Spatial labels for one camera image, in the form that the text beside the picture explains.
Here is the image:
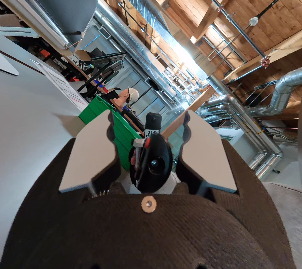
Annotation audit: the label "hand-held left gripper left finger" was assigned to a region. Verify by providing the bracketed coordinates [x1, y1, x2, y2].
[59, 109, 118, 197]

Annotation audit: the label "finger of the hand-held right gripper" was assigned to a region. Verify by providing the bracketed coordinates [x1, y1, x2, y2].
[133, 138, 146, 171]

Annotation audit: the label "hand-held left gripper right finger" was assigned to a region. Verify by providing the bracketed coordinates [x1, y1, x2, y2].
[177, 109, 237, 197]

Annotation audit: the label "black remote control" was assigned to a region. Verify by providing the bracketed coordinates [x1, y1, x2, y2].
[135, 132, 173, 192]

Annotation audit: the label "person's right hand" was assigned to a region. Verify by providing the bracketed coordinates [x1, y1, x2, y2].
[129, 148, 138, 179]

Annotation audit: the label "white hard hat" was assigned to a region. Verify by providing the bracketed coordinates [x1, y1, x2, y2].
[127, 86, 140, 102]

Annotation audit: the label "mannequin head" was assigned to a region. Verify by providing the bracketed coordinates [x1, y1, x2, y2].
[110, 89, 130, 110]

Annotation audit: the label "green plastic bin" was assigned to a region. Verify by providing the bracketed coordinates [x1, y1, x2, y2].
[78, 95, 145, 171]

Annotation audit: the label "white paper sheet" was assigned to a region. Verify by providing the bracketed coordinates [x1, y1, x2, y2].
[30, 59, 89, 112]

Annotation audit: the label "black computer monitor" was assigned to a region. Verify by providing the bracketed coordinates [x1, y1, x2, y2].
[90, 51, 127, 72]

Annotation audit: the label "silver insulated pipes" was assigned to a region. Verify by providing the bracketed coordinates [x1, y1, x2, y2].
[201, 67, 302, 180]

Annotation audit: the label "silver ventilation duct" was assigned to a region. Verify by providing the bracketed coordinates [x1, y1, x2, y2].
[94, 0, 213, 109]

